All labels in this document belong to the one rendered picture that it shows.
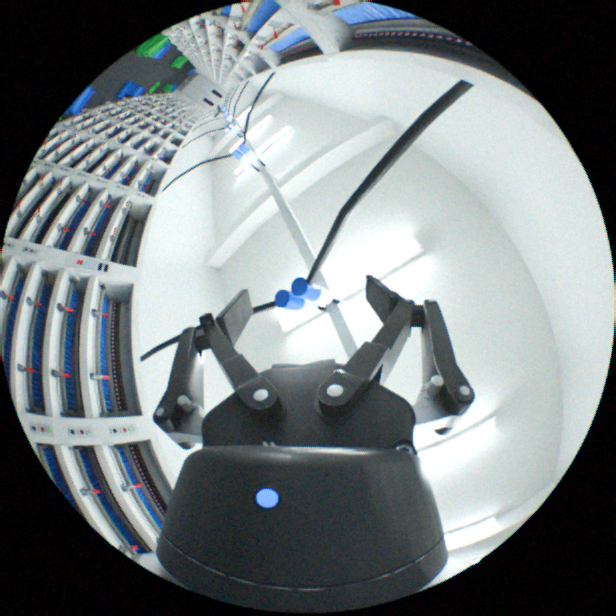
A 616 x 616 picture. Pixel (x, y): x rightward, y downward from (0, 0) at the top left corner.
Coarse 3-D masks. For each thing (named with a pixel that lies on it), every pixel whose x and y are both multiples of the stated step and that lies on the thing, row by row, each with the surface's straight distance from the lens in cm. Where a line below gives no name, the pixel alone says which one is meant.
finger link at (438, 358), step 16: (432, 304) 15; (432, 320) 12; (432, 336) 11; (448, 336) 11; (432, 352) 10; (448, 352) 10; (432, 368) 9; (448, 368) 9; (448, 384) 8; (464, 384) 9; (448, 400) 8; (464, 400) 8; (448, 432) 10
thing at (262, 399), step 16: (208, 320) 16; (208, 336) 14; (224, 336) 13; (224, 352) 11; (224, 368) 9; (240, 368) 9; (240, 384) 8; (256, 384) 7; (256, 400) 7; (272, 400) 7; (256, 416) 7; (272, 416) 7
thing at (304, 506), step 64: (320, 384) 8; (256, 448) 4; (320, 448) 4; (384, 448) 5; (192, 512) 4; (256, 512) 3; (320, 512) 3; (384, 512) 4; (192, 576) 4; (256, 576) 4; (320, 576) 3; (384, 576) 4
